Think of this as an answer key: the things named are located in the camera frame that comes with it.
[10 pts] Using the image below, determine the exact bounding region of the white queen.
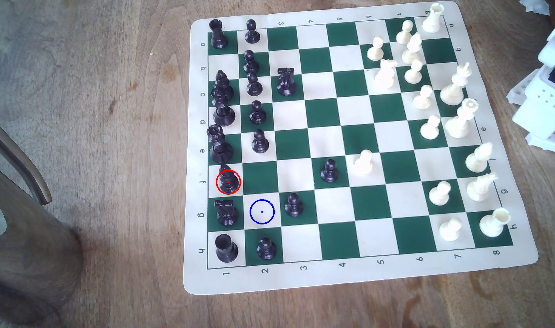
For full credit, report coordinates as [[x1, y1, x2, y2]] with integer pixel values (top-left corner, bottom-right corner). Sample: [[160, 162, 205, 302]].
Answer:
[[445, 98, 479, 139]]

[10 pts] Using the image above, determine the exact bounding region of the black pawn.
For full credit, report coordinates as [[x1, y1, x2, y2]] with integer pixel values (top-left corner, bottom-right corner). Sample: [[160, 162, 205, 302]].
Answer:
[[320, 159, 339, 183], [249, 100, 267, 125], [285, 193, 305, 217], [243, 50, 260, 75], [252, 129, 270, 154], [257, 237, 277, 261], [247, 72, 264, 97], [245, 19, 261, 44]]

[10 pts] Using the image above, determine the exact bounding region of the white knight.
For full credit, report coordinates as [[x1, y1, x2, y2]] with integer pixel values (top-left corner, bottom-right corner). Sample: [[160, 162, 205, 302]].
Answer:
[[373, 59, 399, 90], [466, 173, 499, 202]]

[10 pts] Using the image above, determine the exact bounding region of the black queen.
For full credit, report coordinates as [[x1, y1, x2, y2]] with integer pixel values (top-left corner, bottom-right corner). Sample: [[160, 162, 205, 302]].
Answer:
[[207, 125, 234, 165]]

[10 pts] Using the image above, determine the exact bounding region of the white rook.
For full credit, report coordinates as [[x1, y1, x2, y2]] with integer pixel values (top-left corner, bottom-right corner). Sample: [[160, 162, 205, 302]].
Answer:
[[422, 3, 445, 33], [479, 208, 511, 238]]

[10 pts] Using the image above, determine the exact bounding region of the black king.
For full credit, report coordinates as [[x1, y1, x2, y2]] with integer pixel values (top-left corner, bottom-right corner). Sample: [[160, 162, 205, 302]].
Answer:
[[212, 89, 236, 127]]

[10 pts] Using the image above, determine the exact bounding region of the white king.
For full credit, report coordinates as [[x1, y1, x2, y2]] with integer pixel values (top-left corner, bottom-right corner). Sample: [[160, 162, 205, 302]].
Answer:
[[440, 62, 472, 106]]

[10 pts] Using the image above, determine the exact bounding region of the green white chess mat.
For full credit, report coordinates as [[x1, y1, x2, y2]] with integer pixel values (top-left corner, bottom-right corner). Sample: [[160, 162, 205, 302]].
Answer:
[[183, 1, 540, 295]]

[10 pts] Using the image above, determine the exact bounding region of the black knight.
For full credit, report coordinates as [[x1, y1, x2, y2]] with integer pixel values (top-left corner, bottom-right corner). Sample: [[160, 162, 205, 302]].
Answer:
[[277, 67, 297, 97], [215, 200, 239, 227]]

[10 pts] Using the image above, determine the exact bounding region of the black bishop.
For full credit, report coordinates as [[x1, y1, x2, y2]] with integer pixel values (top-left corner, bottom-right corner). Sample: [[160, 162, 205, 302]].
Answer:
[[214, 70, 235, 102], [217, 164, 240, 195]]

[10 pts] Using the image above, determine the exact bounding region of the white bishop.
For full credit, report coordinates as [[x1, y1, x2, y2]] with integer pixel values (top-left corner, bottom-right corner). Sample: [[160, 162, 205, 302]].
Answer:
[[465, 142, 494, 173]]

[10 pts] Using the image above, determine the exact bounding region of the crumpled white paper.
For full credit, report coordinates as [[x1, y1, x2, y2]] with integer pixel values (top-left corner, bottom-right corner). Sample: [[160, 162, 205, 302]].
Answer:
[[519, 0, 551, 16]]

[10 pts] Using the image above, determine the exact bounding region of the black rook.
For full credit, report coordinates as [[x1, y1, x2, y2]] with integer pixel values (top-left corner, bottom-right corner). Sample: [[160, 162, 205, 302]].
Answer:
[[215, 234, 239, 263], [209, 19, 229, 50]]

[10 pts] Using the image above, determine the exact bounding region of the white pawn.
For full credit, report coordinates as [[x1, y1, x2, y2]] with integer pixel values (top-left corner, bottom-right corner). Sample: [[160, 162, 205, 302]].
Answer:
[[439, 217, 463, 242], [404, 59, 424, 84], [420, 114, 441, 140], [353, 149, 374, 176], [367, 36, 385, 62], [396, 19, 415, 45], [429, 181, 451, 206], [402, 32, 423, 65], [413, 85, 434, 110]]

